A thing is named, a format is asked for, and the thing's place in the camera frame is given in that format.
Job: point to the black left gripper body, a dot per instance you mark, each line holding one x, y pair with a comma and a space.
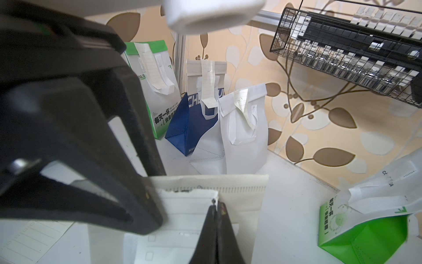
40, 43

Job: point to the dark navy small bag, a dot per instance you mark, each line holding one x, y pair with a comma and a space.
243, 195

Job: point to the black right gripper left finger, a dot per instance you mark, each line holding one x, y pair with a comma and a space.
205, 251

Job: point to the small blue paper bag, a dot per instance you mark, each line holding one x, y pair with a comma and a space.
192, 118

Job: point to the small green paper bag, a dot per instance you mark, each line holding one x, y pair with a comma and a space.
369, 221

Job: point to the white paper bag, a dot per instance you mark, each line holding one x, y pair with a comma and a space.
231, 146

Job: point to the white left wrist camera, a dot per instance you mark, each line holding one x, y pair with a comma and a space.
195, 17

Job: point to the large green white bag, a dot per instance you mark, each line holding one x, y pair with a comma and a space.
160, 107

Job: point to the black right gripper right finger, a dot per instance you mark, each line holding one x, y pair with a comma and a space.
227, 250

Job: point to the cream lined receipt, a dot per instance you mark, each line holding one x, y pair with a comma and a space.
184, 212
241, 100
152, 71
29, 244
208, 83

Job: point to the black socket set holder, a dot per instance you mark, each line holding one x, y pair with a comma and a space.
362, 39

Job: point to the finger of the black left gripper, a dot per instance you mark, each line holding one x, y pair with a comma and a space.
60, 120
119, 93

